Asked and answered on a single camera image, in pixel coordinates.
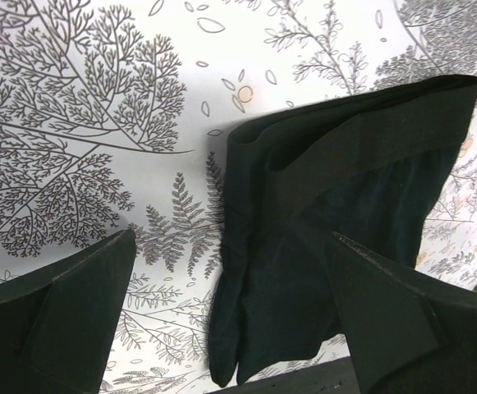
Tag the black underwear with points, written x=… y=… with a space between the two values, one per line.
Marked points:
x=370 y=166

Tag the floral patterned table mat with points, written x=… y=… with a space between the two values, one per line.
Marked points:
x=115 y=114

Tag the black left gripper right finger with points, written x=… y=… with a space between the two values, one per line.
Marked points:
x=406 y=331

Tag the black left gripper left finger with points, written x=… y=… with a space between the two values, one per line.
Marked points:
x=58 y=322

